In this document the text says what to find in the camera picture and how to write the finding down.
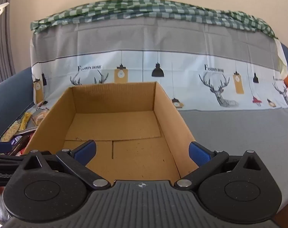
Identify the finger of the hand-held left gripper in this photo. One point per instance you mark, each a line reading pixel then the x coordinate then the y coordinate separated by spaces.
pixel 2 147

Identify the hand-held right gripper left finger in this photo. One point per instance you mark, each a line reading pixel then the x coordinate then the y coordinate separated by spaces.
pixel 87 150

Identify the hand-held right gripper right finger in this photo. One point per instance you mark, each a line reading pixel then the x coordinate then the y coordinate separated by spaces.
pixel 198 154

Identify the red snack packet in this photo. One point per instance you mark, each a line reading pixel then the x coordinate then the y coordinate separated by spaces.
pixel 24 150

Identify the yellow bar packet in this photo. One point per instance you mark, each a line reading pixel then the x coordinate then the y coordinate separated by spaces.
pixel 25 120

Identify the cardboard box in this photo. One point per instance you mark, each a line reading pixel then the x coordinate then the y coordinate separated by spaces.
pixel 125 128

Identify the clear cookie bag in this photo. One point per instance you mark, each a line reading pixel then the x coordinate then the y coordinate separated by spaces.
pixel 40 116

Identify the cream green bar packet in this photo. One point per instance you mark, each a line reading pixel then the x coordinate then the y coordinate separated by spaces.
pixel 11 130

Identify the dark blue cushion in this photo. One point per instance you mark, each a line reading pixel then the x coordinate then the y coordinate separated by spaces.
pixel 10 92

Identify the grey curtain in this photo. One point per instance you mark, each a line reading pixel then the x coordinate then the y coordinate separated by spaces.
pixel 1 42

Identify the deer printed sofa cover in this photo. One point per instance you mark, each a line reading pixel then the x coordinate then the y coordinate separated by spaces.
pixel 182 40

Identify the blue sofa cushion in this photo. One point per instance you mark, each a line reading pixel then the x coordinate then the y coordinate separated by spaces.
pixel 287 57

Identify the white plastic object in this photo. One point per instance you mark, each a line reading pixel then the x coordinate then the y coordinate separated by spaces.
pixel 0 9

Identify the green checked cloth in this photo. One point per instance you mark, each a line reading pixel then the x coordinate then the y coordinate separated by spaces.
pixel 158 9

